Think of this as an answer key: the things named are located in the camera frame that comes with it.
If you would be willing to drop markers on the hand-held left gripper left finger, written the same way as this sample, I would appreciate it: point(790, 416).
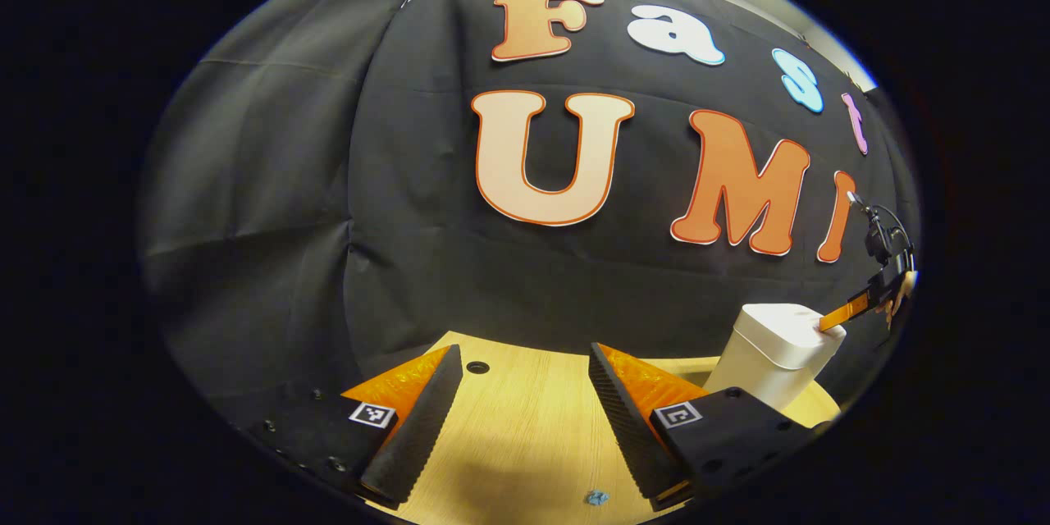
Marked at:
point(414, 435)

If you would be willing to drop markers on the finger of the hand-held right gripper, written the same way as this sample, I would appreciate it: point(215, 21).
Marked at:
point(845, 313)

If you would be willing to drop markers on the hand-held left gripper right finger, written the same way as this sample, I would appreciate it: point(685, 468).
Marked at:
point(627, 426)

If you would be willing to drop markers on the blue paper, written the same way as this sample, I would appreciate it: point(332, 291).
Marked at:
point(596, 498)

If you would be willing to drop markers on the white desktop garbage bin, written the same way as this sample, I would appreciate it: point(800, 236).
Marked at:
point(767, 353)

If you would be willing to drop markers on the wooden desktop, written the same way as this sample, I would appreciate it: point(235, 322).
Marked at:
point(525, 426)

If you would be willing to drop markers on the black backdrop cloth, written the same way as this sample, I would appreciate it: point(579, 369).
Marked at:
point(410, 221)

